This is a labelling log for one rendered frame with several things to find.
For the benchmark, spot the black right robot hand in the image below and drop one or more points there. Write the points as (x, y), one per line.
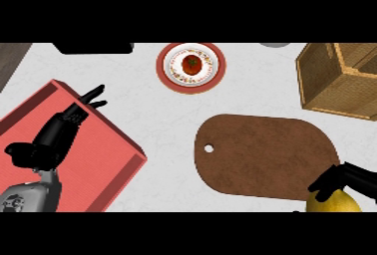
(349, 177)

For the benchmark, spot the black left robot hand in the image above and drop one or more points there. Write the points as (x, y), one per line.
(55, 134)

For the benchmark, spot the yellow lemon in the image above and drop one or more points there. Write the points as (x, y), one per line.
(334, 202)

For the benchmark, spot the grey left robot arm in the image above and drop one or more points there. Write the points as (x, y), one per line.
(29, 196)

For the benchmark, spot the brown wooden cutting board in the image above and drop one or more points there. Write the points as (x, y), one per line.
(265, 156)

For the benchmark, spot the wicker basket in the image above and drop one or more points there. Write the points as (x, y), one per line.
(338, 79)

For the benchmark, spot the red tray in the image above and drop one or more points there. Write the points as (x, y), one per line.
(93, 156)

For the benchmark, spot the dark wooden panel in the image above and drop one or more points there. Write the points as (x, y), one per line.
(10, 61)

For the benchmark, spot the black appliance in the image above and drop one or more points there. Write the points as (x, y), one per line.
(95, 48)

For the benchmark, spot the red-rimmed white plate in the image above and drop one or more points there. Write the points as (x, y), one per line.
(191, 67)

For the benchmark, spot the red tomato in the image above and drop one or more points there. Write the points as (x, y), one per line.
(191, 64)

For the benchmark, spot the grey round object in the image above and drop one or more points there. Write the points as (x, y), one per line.
(275, 45)

